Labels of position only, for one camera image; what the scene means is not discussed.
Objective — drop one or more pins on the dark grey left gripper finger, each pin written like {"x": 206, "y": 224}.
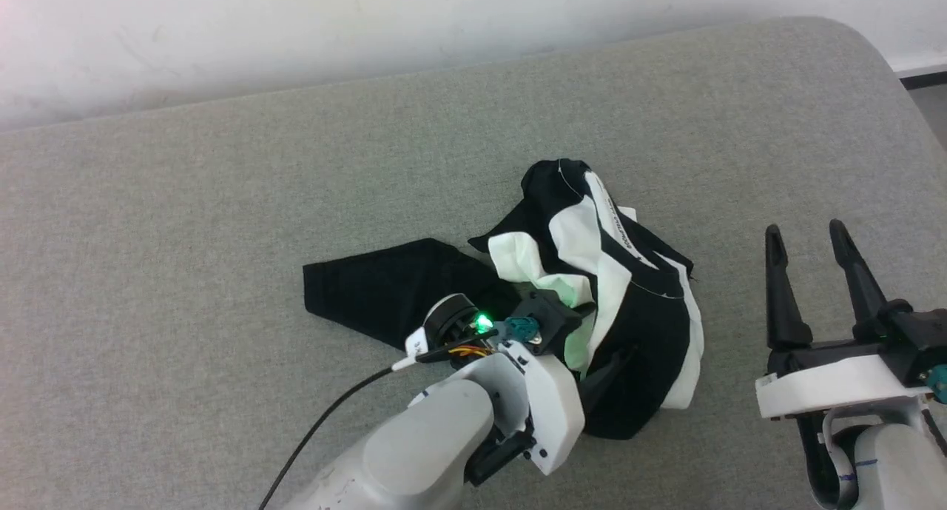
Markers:
{"x": 607, "y": 380}

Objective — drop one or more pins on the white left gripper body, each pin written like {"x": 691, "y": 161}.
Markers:
{"x": 551, "y": 414}

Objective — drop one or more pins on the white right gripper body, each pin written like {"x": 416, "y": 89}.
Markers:
{"x": 828, "y": 388}

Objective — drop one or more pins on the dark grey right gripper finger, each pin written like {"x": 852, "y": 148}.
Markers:
{"x": 783, "y": 310}
{"x": 862, "y": 295}

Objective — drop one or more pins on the black and white garment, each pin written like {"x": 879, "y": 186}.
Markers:
{"x": 385, "y": 288}

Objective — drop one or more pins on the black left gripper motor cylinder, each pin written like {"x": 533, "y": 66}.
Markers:
{"x": 447, "y": 317}

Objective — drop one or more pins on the grey fabric sofa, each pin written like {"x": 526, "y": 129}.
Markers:
{"x": 185, "y": 236}

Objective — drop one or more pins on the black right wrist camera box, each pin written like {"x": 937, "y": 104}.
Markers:
{"x": 917, "y": 340}

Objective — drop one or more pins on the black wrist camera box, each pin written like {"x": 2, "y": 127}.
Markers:
{"x": 917, "y": 340}
{"x": 551, "y": 314}

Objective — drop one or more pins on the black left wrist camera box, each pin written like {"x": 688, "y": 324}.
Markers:
{"x": 551, "y": 314}

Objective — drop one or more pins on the white wall baseboard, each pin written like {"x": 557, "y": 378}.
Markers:
{"x": 925, "y": 69}

